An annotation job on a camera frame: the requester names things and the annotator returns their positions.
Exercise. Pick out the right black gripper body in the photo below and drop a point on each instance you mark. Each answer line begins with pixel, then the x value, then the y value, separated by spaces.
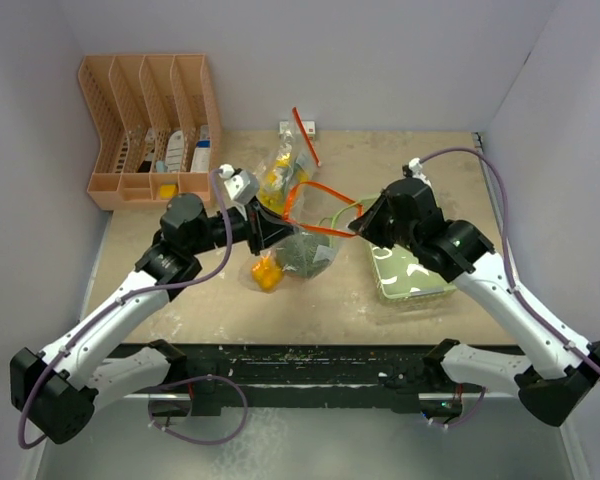
pixel 400 233

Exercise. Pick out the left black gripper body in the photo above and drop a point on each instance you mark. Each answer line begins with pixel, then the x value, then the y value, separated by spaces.
pixel 252 226

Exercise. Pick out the yellow banana bunch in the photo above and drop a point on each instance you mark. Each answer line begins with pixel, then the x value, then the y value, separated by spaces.
pixel 280 178

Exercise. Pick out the netted green melon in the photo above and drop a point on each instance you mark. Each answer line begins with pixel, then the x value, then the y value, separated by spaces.
pixel 305 255

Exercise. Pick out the yellow bell pepper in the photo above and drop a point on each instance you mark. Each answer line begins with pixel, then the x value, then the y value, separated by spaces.
pixel 267 274

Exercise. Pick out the clear zip bag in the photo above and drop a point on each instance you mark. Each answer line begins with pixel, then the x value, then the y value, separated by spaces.
pixel 294 143
pixel 319 217

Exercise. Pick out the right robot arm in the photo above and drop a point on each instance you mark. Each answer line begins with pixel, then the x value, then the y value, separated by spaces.
pixel 556 368

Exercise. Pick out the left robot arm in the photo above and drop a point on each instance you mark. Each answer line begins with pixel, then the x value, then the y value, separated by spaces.
pixel 61 387

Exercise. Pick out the pale green plastic basket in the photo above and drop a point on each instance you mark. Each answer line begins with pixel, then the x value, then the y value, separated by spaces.
pixel 401 280

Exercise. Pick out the white blue box organizer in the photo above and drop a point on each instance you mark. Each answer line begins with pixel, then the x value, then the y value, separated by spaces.
pixel 202 152

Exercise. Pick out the yellow item in organizer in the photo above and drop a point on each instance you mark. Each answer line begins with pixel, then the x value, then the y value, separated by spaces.
pixel 167 191

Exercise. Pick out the small green white box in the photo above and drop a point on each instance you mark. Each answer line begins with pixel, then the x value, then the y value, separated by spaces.
pixel 309 128

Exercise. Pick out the white remote in organizer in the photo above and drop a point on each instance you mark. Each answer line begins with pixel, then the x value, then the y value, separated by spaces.
pixel 175 152

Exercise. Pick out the peach desk organizer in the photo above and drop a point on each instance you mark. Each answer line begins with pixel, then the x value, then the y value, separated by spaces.
pixel 136 102

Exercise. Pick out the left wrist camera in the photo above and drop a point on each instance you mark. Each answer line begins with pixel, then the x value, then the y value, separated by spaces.
pixel 240 185

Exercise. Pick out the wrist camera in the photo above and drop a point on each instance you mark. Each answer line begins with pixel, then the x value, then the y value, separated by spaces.
pixel 240 185
pixel 414 169

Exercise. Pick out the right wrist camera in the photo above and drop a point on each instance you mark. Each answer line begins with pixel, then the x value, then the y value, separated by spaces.
pixel 414 169

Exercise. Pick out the black table edge rail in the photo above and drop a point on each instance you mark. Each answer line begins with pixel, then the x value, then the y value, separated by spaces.
pixel 399 378

